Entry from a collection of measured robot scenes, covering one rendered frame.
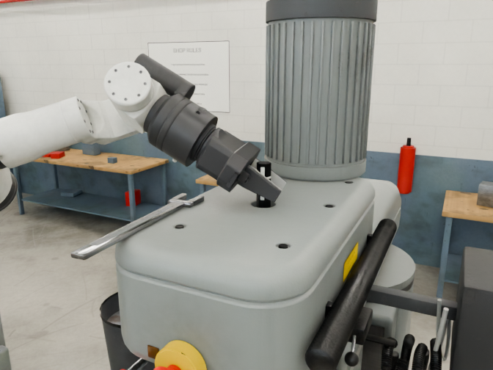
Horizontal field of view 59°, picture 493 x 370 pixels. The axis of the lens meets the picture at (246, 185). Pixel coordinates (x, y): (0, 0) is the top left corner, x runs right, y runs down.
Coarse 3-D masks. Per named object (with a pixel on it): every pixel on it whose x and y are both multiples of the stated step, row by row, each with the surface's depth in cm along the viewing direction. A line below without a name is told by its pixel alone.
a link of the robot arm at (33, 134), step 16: (32, 112) 63; (48, 112) 62; (0, 128) 61; (16, 128) 61; (32, 128) 62; (48, 128) 62; (64, 128) 62; (0, 144) 61; (16, 144) 61; (32, 144) 62; (48, 144) 63; (64, 144) 64; (0, 160) 62; (16, 160) 63; (32, 160) 64; (0, 176) 63; (0, 192) 64; (0, 208) 66
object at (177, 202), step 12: (168, 204) 64; (180, 204) 64; (192, 204) 65; (144, 216) 59; (156, 216) 59; (120, 228) 54; (132, 228) 54; (96, 240) 51; (108, 240) 51; (120, 240) 52; (72, 252) 48; (84, 252) 47; (96, 252) 48
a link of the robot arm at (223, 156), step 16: (192, 112) 63; (208, 112) 65; (176, 128) 62; (192, 128) 62; (208, 128) 64; (176, 144) 62; (192, 144) 62; (208, 144) 61; (224, 144) 62; (240, 144) 66; (176, 160) 66; (192, 160) 65; (208, 160) 62; (224, 160) 61; (240, 160) 60; (224, 176) 60
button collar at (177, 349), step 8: (168, 344) 50; (176, 344) 49; (184, 344) 49; (160, 352) 50; (168, 352) 49; (176, 352) 48; (184, 352) 48; (192, 352) 49; (160, 360) 50; (168, 360) 49; (176, 360) 48; (184, 360) 48; (192, 360) 48; (200, 360) 49; (184, 368) 48; (192, 368) 48; (200, 368) 48
